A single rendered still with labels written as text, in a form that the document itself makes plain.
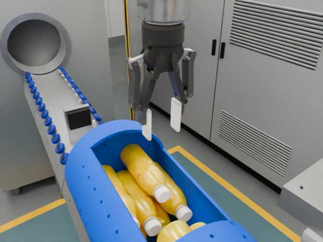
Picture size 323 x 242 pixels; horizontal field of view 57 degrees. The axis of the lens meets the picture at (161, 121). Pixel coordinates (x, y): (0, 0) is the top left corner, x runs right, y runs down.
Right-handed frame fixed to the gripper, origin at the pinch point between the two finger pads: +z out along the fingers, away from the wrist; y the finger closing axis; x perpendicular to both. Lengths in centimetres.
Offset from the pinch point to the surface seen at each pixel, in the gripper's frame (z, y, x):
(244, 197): 131, -109, -63
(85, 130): 36, 2, -60
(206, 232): 9.7, 3.0, 21.2
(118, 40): 121, -169, -461
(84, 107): 25, 1, -60
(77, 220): 46, 17, -25
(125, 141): 17.3, 0.5, -19.7
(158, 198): 21.2, 0.8, 0.7
